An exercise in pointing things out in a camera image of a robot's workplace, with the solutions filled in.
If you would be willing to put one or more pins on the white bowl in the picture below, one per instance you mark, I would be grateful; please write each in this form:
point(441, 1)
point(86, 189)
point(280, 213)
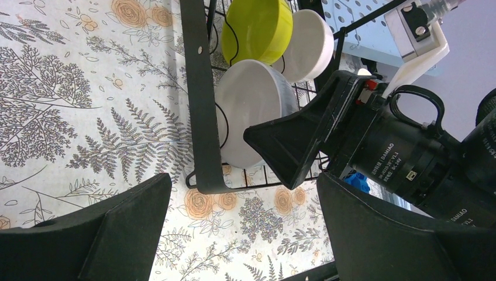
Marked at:
point(310, 49)
point(249, 93)

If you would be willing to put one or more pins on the black wire dish rack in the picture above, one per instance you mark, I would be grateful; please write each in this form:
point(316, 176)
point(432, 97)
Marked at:
point(205, 97)

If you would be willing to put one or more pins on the blue perforated stand tray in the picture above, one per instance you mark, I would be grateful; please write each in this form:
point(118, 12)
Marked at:
point(373, 40)

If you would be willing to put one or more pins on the floral table mat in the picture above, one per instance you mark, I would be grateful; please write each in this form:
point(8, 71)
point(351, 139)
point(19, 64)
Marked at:
point(94, 101)

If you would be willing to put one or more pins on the white bowl front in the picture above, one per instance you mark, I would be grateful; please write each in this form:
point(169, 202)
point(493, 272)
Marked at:
point(310, 49)

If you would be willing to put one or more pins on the yellow-green bowl in rack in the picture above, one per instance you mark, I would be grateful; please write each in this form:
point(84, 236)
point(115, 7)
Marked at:
point(258, 30)

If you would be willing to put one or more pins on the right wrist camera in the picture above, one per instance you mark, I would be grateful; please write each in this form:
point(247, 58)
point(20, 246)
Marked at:
point(420, 40)

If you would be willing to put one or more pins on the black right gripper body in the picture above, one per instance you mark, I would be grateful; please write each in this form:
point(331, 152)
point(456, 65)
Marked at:
point(394, 139)

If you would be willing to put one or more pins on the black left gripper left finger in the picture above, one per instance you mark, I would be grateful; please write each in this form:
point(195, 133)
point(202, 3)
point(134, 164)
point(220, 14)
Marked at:
point(115, 239)

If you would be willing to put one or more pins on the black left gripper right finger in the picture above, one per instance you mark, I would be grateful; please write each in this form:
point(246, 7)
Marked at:
point(373, 239)

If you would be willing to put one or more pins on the blue toy car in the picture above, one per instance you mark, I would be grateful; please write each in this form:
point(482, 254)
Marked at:
point(358, 181)

